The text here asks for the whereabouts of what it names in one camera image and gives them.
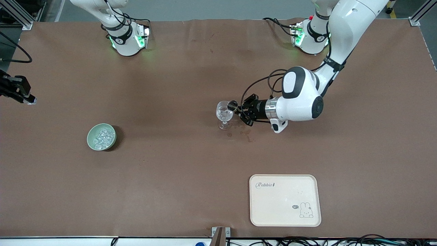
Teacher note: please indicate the green ceramic bowl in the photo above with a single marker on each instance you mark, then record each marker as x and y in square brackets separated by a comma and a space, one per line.
[91, 143]

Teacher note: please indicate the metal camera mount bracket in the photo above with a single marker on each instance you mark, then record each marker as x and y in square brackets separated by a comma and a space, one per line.
[221, 235]

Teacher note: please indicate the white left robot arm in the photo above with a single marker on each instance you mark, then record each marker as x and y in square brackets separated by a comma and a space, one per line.
[300, 102]

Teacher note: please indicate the metal jigger cup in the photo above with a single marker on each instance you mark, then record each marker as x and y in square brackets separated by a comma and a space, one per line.
[233, 105]

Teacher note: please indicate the clear wine glass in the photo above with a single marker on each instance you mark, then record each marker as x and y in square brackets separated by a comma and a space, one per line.
[223, 116]

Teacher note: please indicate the clear ice cubes pile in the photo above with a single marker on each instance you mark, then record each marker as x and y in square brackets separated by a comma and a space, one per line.
[103, 136]

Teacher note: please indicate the cream rabbit print tray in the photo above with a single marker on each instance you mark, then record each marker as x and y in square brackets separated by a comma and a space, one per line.
[285, 201]

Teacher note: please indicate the aluminium frame profile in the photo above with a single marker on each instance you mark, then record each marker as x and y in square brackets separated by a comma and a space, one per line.
[20, 15]
[421, 13]

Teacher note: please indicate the brown table cover sheet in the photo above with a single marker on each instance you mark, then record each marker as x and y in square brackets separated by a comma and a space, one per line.
[170, 188]

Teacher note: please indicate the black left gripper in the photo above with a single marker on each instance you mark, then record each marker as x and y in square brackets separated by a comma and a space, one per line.
[261, 108]

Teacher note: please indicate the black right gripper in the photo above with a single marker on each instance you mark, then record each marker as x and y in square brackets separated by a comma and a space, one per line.
[13, 87]

